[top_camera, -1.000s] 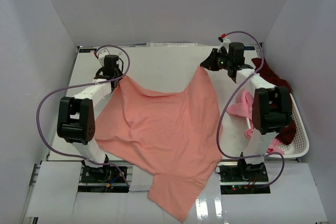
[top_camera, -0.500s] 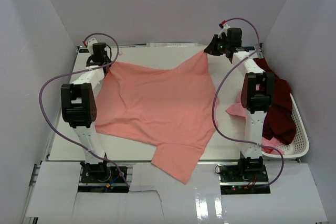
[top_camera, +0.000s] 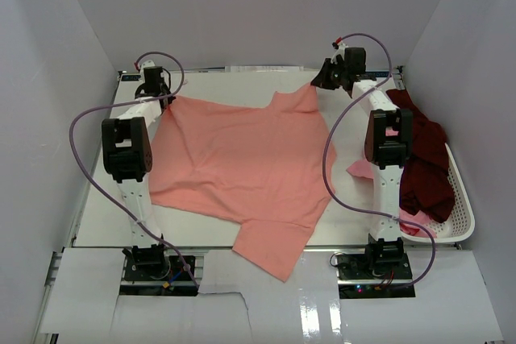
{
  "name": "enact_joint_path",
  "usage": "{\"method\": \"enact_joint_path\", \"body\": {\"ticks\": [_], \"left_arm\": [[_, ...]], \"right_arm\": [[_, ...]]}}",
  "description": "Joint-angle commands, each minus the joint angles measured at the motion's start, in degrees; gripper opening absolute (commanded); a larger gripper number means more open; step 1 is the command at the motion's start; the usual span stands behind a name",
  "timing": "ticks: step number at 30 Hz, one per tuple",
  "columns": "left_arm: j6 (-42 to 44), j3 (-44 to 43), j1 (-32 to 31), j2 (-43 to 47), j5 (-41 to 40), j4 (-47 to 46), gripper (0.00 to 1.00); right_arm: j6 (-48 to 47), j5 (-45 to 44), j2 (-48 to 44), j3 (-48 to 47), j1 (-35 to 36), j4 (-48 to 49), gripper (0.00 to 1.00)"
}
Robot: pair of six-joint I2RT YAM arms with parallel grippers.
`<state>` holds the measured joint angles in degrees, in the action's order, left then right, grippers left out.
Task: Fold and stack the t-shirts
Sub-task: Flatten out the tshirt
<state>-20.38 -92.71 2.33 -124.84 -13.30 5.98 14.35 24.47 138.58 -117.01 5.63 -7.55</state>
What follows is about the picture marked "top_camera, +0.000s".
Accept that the salmon pink t shirt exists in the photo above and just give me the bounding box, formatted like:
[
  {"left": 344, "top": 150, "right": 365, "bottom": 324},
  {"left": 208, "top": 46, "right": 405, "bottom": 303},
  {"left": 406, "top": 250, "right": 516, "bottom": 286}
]
[{"left": 149, "top": 85, "right": 336, "bottom": 281}]

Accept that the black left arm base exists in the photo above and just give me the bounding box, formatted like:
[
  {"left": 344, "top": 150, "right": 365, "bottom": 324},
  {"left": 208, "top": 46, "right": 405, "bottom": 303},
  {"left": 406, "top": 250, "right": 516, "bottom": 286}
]
[{"left": 119, "top": 245, "right": 198, "bottom": 297}]

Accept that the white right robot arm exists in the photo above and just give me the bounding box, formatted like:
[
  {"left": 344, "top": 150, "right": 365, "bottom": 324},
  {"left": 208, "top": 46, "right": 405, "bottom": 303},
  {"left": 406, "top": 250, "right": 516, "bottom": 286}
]
[{"left": 311, "top": 43, "right": 413, "bottom": 279}]

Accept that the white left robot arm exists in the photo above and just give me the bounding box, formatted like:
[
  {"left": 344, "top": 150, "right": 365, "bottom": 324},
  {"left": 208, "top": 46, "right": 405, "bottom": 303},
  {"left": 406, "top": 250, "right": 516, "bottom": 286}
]
[{"left": 102, "top": 60, "right": 174, "bottom": 248}]

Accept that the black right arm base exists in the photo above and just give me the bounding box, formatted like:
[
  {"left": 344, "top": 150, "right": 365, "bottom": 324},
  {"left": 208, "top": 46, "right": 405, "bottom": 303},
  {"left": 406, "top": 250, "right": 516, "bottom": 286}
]
[{"left": 329, "top": 251, "right": 416, "bottom": 300}]

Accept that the blue left table label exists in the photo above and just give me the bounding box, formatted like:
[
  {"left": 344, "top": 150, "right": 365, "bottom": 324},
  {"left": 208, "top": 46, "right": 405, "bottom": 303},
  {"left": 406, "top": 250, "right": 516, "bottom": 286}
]
[{"left": 120, "top": 74, "right": 141, "bottom": 82}]

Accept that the blue table label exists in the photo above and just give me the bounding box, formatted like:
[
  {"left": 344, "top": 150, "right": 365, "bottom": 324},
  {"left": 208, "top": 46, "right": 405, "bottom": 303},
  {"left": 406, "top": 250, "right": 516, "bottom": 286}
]
[
  {"left": 120, "top": 74, "right": 141, "bottom": 82},
  {"left": 366, "top": 71, "right": 389, "bottom": 78}
]

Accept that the blue right table label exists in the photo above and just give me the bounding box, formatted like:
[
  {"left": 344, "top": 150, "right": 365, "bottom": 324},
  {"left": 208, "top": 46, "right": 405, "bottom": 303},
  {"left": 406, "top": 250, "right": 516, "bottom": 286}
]
[{"left": 366, "top": 71, "right": 389, "bottom": 78}]

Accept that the light pink t shirt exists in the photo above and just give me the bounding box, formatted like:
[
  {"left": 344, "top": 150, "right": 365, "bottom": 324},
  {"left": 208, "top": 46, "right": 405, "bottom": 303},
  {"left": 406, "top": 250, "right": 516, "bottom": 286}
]
[{"left": 347, "top": 159, "right": 436, "bottom": 238}]

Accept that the dark red t shirt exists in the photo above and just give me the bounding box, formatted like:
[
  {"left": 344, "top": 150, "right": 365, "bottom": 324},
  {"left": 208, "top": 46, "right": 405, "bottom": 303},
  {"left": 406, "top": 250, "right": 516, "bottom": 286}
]
[{"left": 387, "top": 89, "right": 455, "bottom": 223}]

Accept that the white perforated laundry basket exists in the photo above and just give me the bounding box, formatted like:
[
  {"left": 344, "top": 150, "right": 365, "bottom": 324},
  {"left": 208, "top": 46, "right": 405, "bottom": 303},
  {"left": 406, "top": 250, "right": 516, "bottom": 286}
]
[{"left": 398, "top": 140, "right": 476, "bottom": 243}]

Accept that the white paper sheets front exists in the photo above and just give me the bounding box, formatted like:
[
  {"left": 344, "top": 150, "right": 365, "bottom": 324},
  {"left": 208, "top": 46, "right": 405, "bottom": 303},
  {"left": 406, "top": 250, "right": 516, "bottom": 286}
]
[{"left": 40, "top": 249, "right": 503, "bottom": 343}]

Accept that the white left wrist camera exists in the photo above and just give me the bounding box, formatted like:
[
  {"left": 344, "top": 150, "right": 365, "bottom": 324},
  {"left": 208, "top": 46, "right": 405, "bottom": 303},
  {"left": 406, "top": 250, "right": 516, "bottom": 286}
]
[{"left": 134, "top": 60, "right": 156, "bottom": 73}]

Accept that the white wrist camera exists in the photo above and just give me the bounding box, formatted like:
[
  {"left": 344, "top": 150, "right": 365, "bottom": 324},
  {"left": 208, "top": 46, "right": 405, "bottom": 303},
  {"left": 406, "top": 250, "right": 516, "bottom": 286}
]
[
  {"left": 134, "top": 60, "right": 156, "bottom": 73},
  {"left": 331, "top": 37, "right": 347, "bottom": 64}
]

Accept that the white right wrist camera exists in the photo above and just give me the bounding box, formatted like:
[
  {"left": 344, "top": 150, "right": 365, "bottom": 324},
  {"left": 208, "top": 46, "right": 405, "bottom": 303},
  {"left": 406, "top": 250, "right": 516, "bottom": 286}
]
[{"left": 331, "top": 37, "right": 347, "bottom": 64}]

